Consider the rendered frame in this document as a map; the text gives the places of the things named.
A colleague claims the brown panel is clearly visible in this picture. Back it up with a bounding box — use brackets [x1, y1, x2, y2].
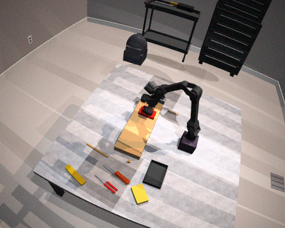
[114, 100, 163, 160]

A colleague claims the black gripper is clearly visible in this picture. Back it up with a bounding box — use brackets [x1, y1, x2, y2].
[143, 97, 158, 116]

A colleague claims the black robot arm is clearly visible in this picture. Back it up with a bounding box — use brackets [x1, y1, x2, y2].
[141, 81, 203, 143]

